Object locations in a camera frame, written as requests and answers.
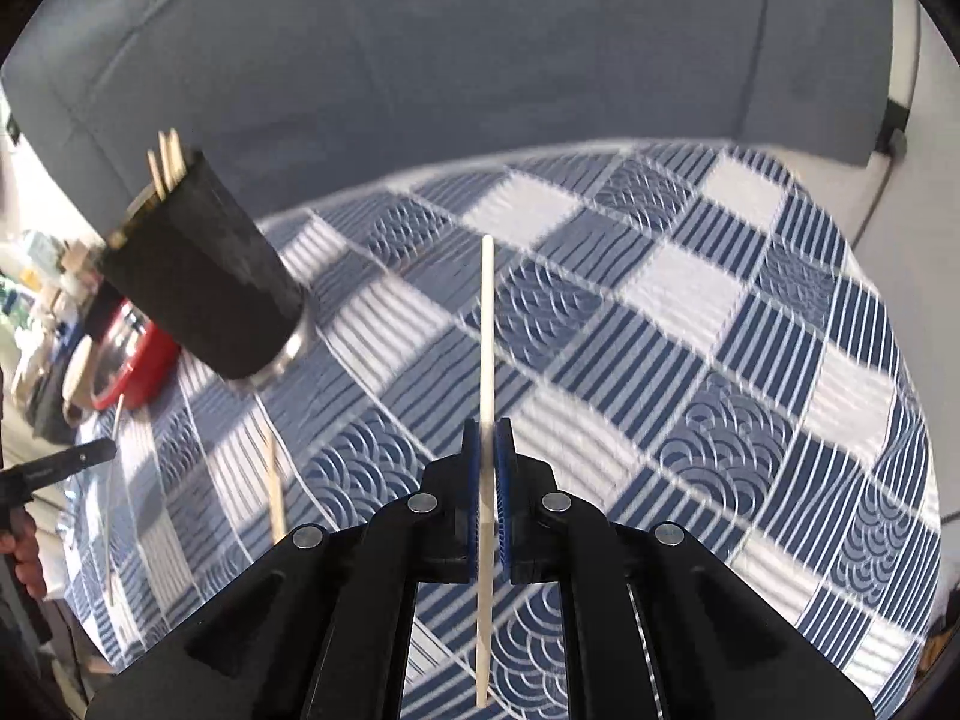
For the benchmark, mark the black wall plug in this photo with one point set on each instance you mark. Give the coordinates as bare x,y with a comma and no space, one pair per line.
894,127

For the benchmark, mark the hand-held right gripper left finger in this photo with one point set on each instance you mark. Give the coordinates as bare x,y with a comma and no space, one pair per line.
472,495

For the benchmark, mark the blue white patterned tablecloth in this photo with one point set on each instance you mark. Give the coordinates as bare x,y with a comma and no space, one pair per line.
675,315

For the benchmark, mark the black cylindrical utensil holder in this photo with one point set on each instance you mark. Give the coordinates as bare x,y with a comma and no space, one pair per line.
202,277

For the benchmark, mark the bunch of wooden chopsticks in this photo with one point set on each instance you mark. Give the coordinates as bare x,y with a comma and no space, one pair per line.
174,157

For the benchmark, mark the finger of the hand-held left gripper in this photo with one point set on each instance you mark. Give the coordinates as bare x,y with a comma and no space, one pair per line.
79,456

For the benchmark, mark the grey backdrop cloth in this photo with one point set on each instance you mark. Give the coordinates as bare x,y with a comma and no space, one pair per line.
450,52

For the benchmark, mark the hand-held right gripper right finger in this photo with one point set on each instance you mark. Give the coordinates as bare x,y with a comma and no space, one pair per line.
506,495

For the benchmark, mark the single wooden chopstick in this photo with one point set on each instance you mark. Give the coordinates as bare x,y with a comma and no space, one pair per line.
276,495
487,315

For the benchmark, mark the red steel-lined bowl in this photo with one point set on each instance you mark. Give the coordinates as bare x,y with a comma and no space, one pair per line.
150,367

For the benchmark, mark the person's left hand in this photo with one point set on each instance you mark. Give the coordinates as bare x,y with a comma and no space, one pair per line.
26,562

